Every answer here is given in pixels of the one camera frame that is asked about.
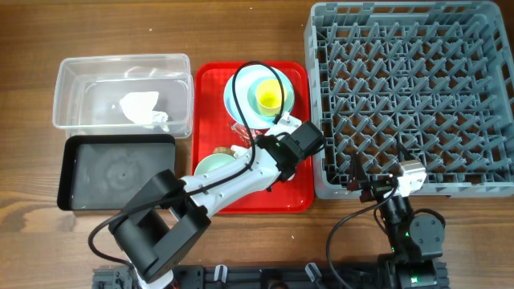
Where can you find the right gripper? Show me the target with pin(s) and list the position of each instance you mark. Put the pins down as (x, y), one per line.
(358, 181)

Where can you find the red snack wrapper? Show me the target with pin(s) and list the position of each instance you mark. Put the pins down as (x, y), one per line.
(241, 131)

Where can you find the brown food stick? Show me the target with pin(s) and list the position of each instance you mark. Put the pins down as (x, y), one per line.
(224, 150)

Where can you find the white paper napkin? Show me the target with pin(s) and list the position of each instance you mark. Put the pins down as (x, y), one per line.
(139, 107)

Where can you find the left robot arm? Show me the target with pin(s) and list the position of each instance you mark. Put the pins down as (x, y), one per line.
(168, 215)

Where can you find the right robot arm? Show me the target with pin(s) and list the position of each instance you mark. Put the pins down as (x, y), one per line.
(415, 236)

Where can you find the grey plastic dishwasher rack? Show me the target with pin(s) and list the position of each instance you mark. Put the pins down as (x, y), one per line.
(433, 77)

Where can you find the black rectangular waste tray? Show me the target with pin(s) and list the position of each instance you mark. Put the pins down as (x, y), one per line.
(103, 172)

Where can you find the light blue shallow bowl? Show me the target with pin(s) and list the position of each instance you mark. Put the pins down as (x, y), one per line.
(288, 104)

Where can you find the yellow plastic cup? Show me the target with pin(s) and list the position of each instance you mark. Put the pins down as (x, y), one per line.
(268, 95)

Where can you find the light blue plate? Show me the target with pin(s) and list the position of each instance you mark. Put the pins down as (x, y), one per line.
(243, 81)

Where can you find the green bowl with food scraps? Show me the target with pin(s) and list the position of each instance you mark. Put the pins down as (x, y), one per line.
(212, 162)

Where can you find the clear plastic storage bin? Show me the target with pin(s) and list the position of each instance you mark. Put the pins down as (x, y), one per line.
(88, 91)

